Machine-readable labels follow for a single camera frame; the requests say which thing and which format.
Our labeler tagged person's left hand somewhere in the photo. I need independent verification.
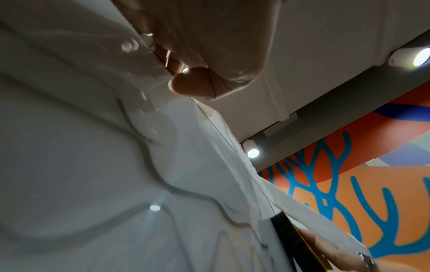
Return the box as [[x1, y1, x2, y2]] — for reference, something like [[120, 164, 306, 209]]
[[110, 0, 282, 101]]

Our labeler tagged person's right hand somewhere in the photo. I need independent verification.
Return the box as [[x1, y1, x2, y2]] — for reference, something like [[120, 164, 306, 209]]
[[297, 228, 430, 272]]

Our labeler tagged yellow and black whiteboard eraser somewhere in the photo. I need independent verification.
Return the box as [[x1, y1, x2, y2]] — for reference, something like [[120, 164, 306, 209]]
[[270, 212, 332, 272]]

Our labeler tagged large scribbled whiteboard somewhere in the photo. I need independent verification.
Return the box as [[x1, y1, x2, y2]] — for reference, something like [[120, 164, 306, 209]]
[[0, 0, 297, 272]]

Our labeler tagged white cylinder spotlight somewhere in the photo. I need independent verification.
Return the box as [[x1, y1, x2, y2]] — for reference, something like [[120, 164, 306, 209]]
[[243, 139, 262, 160], [389, 45, 430, 68]]

